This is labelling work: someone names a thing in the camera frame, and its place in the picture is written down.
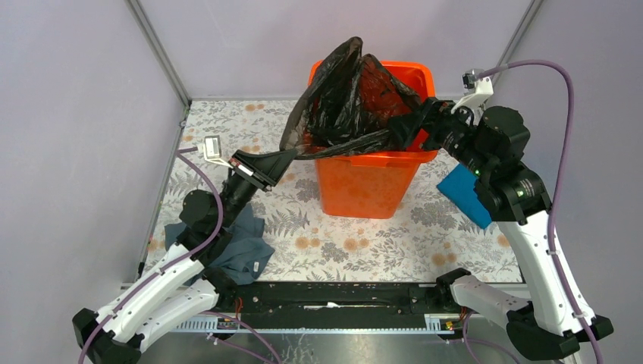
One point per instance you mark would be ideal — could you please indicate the bright blue folded cloth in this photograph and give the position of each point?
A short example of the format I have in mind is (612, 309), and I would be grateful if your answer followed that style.
(458, 187)

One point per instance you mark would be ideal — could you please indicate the floral patterned table mat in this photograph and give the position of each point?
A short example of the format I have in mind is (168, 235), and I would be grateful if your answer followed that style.
(427, 236)

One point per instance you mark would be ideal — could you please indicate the black plastic trash bag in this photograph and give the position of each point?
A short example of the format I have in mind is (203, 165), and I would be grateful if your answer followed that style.
(346, 108)

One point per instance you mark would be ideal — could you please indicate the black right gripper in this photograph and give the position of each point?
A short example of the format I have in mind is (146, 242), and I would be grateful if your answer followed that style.
(432, 115)

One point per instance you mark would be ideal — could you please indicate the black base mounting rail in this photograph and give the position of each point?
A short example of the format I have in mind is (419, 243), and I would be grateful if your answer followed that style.
(338, 305)

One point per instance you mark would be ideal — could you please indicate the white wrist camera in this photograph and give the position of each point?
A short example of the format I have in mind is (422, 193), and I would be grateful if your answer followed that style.
(478, 89)
(212, 151)

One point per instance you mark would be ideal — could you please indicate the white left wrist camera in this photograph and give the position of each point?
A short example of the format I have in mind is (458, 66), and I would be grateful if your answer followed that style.
(212, 151)

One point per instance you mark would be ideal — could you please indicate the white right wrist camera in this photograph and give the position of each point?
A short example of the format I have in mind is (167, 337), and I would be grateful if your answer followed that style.
(478, 89)

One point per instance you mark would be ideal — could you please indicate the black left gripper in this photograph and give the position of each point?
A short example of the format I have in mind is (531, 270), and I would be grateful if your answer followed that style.
(262, 171)

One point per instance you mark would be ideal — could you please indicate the orange plastic trash bin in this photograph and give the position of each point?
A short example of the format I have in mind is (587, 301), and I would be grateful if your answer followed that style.
(373, 185)

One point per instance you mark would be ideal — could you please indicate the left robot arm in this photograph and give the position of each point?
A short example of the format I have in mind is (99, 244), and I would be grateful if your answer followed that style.
(183, 283)

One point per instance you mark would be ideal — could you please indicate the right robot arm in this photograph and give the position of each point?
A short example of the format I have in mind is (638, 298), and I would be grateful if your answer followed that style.
(555, 319)

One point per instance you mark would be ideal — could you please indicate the grey-blue crumpled cloth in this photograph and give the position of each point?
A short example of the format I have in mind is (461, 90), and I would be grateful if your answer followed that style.
(247, 255)

